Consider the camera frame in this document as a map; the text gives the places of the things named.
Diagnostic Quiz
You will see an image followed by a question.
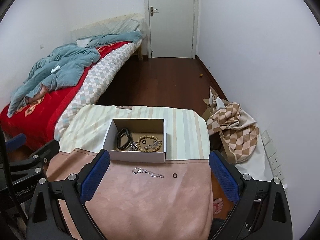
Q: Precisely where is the silver chain bracelet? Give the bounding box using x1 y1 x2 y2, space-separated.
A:
132 167 165 179

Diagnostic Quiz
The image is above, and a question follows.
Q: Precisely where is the black smart watch band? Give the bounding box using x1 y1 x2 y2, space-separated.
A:
117 128 133 151

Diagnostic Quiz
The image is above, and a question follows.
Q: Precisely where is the wooden bead bracelet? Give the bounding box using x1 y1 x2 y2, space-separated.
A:
136 134 163 153

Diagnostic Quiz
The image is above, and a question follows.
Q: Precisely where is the bare foot red sandal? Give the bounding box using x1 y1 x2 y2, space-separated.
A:
213 198 223 215

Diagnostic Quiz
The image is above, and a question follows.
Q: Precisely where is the red bed blanket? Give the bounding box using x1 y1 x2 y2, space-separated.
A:
0 41 132 152

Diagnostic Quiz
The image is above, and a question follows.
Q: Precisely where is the checkered brown cloth pile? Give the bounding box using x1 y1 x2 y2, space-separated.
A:
207 101 259 164

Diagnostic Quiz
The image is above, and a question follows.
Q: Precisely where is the white cardboard box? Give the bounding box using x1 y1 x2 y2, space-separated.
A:
102 118 167 164

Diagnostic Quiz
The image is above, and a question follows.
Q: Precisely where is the teal quilt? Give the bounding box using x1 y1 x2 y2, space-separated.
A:
7 31 143 118

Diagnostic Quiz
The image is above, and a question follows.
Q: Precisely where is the checkered bed sheet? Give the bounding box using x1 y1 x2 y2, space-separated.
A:
54 39 142 141

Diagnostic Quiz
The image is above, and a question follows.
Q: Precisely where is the white door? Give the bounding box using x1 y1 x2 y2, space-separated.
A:
145 0 199 59

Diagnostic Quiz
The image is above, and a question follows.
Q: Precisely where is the white wall socket strip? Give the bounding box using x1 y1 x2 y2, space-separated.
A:
261 130 288 193

